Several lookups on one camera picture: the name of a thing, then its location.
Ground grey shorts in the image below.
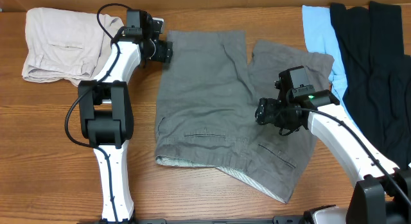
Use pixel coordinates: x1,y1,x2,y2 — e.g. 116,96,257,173
155,31,334,203

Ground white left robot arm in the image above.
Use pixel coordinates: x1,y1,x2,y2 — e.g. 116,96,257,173
76,8,173,223

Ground black garment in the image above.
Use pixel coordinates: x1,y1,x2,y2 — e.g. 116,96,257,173
330,1,410,169

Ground beige folded shorts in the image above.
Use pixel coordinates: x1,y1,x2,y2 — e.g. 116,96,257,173
22,8,123,85

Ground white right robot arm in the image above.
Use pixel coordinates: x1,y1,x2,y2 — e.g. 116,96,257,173
255,66,410,224

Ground light blue garment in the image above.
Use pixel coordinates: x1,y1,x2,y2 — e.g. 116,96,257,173
302,5,357,126

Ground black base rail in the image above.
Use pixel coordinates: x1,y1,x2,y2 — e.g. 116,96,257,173
76,214,306,224

